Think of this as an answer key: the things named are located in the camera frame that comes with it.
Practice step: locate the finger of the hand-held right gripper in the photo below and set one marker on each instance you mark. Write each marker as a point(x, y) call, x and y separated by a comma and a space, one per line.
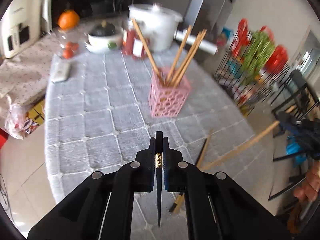
point(307, 142)
point(292, 122)

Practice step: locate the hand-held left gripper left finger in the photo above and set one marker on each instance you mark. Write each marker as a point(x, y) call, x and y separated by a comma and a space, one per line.
point(151, 175)

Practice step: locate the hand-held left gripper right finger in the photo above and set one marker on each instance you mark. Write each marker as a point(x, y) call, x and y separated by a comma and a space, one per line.
point(166, 177)

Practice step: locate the dark-tipped wooden chopstick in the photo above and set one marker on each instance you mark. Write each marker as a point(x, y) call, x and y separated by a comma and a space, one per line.
point(177, 202)
point(240, 150)
point(205, 147)

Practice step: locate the black chopstick with gold band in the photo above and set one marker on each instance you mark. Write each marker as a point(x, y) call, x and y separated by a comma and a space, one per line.
point(159, 205)

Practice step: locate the pink perforated utensil holder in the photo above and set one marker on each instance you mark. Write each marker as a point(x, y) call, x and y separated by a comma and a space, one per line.
point(167, 100)

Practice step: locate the bunch of wooden chopsticks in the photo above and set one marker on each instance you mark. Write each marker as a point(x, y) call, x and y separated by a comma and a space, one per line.
point(191, 55)

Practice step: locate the person's right hand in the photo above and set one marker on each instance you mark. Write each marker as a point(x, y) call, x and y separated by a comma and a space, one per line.
point(307, 186)

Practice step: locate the black chair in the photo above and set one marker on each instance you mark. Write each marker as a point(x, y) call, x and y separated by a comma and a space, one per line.
point(297, 80)

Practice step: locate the large red plastic bag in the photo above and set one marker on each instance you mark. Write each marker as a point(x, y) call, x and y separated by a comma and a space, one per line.
point(276, 57)

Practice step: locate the glass door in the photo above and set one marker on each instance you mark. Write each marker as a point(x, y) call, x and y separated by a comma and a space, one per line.
point(307, 55)

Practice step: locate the bunch of green vegetables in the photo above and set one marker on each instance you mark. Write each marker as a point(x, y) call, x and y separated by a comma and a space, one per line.
point(257, 50)

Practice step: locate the small red plastic bag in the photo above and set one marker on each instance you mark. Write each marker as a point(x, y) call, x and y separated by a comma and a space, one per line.
point(240, 37)

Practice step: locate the clear jar red contents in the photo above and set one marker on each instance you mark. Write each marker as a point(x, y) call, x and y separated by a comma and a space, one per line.
point(138, 47)
point(126, 40)

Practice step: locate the yellow box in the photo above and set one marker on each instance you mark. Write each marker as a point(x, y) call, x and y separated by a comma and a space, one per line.
point(37, 110)

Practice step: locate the white remote control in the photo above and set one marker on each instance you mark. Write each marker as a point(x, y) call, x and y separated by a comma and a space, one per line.
point(61, 71)

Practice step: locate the clear plastic bag with packets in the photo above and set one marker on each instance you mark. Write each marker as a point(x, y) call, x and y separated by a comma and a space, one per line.
point(20, 122)

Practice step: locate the small white cooker dark lid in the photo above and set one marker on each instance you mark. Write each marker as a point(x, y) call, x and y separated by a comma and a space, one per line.
point(100, 41)

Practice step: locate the dark grey refrigerator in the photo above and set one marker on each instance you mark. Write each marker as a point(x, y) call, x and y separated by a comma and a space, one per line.
point(207, 5)

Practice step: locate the small orange fruit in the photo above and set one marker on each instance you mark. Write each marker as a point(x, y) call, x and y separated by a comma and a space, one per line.
point(67, 54)
point(71, 47)

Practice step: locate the floral pink tablecloth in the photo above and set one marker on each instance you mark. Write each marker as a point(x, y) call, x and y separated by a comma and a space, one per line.
point(22, 75)

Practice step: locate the large orange fruit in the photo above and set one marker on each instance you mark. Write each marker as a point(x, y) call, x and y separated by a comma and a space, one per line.
point(68, 20)

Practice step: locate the black microwave oven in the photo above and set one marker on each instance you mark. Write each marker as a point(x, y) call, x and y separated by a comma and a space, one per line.
point(87, 0)

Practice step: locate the cream white kitchen appliance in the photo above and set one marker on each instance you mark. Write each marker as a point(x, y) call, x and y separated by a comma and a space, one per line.
point(22, 17)

